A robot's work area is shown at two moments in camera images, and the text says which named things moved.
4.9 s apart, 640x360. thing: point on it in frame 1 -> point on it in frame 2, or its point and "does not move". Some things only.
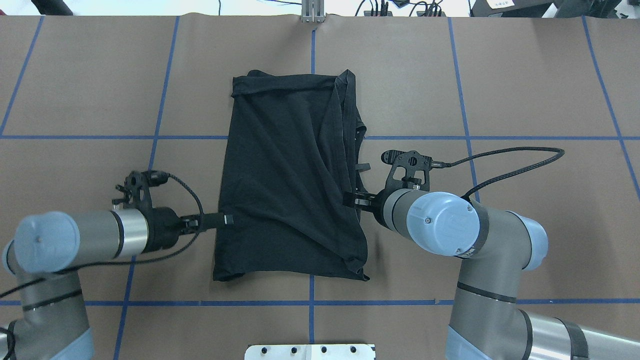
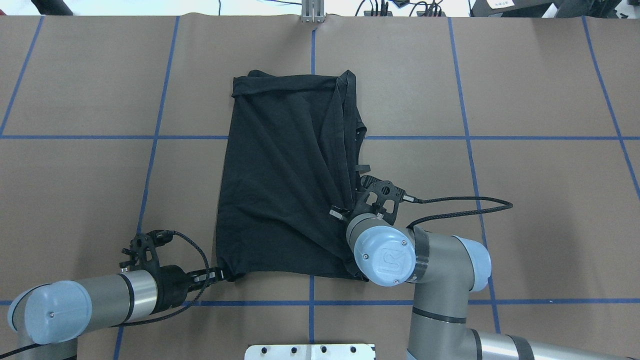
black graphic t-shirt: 290,154 does not move
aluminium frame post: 312,11 does not move
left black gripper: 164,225 -> 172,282
